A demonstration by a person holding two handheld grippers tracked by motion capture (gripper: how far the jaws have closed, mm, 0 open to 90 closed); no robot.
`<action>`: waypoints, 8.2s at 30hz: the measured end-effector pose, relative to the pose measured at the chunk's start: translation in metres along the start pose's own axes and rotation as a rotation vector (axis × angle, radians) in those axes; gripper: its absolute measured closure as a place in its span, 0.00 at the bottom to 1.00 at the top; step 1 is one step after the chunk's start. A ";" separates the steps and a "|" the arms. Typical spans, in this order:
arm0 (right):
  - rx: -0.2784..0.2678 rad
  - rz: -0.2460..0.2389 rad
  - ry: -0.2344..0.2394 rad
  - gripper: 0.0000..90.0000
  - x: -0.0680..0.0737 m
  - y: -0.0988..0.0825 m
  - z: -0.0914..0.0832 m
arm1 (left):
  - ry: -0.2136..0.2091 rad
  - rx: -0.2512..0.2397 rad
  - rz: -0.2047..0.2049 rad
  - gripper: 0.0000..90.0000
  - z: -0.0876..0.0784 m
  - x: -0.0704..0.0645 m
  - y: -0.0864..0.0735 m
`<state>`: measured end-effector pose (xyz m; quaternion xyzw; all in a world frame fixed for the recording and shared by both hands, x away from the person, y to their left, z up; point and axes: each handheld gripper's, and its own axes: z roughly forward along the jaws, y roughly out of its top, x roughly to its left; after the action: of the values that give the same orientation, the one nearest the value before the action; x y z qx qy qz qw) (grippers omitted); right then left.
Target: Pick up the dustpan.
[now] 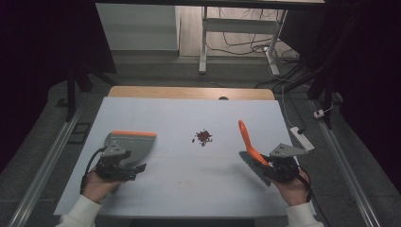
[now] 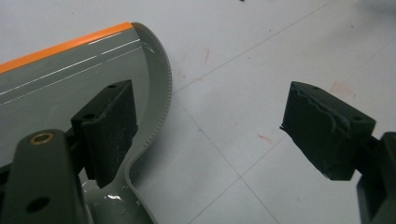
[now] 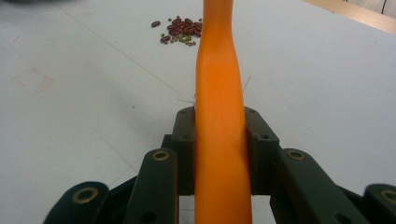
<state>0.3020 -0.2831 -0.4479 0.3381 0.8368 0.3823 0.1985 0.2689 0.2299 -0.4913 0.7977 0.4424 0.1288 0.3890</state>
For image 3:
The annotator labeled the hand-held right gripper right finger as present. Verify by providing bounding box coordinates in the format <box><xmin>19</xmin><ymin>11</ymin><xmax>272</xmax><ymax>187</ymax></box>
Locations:
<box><xmin>244</xmin><ymin>106</ymin><xmax>283</xmax><ymax>196</ymax></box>

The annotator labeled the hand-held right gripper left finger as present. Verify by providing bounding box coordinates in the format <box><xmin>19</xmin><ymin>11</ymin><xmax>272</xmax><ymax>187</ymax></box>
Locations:
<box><xmin>162</xmin><ymin>106</ymin><xmax>197</xmax><ymax>197</ymax></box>

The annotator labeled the orange handled grey brush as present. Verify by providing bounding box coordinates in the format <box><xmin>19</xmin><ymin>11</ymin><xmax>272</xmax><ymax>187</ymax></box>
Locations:
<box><xmin>193</xmin><ymin>0</ymin><xmax>253</xmax><ymax>224</ymax></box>

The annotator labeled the pile of red green beans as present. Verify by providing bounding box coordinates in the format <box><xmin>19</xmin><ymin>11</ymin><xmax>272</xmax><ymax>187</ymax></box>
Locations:
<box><xmin>150</xmin><ymin>15</ymin><xmax>204</xmax><ymax>48</ymax></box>

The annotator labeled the white table sheet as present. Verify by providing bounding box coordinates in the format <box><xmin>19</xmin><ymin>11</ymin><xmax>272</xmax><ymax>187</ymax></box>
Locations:
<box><xmin>0</xmin><ymin>0</ymin><xmax>396</xmax><ymax>224</ymax></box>

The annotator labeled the wooden table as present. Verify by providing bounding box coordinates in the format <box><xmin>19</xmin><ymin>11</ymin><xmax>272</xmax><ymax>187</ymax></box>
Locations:
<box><xmin>301</xmin><ymin>0</ymin><xmax>396</xmax><ymax>35</ymax></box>

